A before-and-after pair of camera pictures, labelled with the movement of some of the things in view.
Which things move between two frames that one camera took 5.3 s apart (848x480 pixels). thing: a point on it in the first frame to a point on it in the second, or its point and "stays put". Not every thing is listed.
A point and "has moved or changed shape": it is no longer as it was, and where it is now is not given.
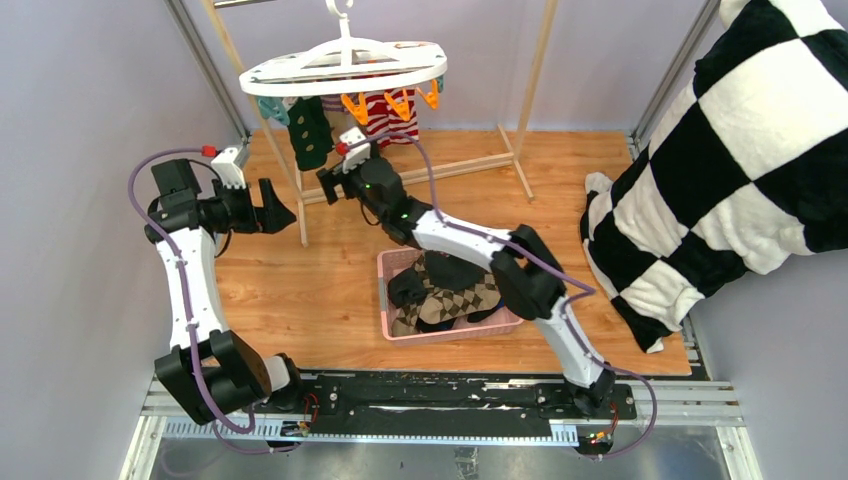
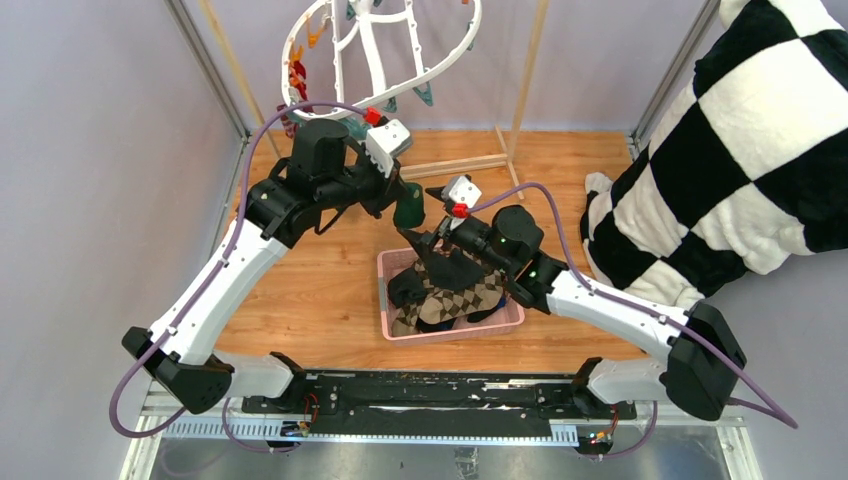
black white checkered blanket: x=748 y=173 stays put
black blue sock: x=424 y=326 stays put
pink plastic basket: x=395 y=260 stays put
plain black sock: x=406 y=288 stays put
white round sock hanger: x=347 y=65 to x=368 y=12
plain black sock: x=449 y=272 stays put
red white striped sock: x=383 y=117 to x=297 y=76
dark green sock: x=310 y=133 has moved or changed shape
